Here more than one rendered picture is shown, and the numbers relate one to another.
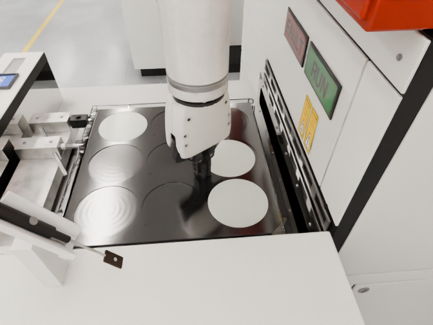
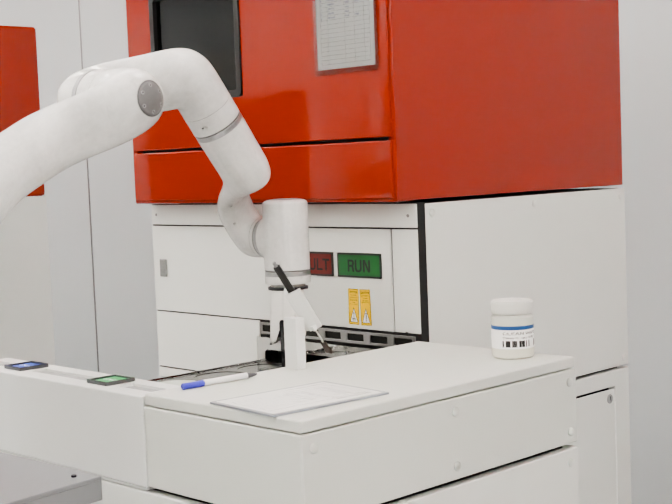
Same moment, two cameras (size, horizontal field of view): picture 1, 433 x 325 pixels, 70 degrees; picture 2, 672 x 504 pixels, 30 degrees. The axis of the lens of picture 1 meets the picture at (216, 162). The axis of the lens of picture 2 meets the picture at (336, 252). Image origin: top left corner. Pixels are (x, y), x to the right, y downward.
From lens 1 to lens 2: 204 cm
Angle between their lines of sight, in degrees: 54
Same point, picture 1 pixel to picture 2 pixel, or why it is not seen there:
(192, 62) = (299, 253)
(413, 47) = (411, 208)
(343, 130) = (394, 274)
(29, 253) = (302, 322)
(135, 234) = not seen: hidden behind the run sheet
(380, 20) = (399, 196)
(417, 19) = (409, 195)
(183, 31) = (294, 234)
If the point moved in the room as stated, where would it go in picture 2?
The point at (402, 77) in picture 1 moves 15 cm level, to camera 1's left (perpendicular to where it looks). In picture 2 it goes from (413, 221) to (351, 226)
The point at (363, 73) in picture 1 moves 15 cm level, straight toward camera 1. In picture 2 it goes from (392, 236) to (414, 241)
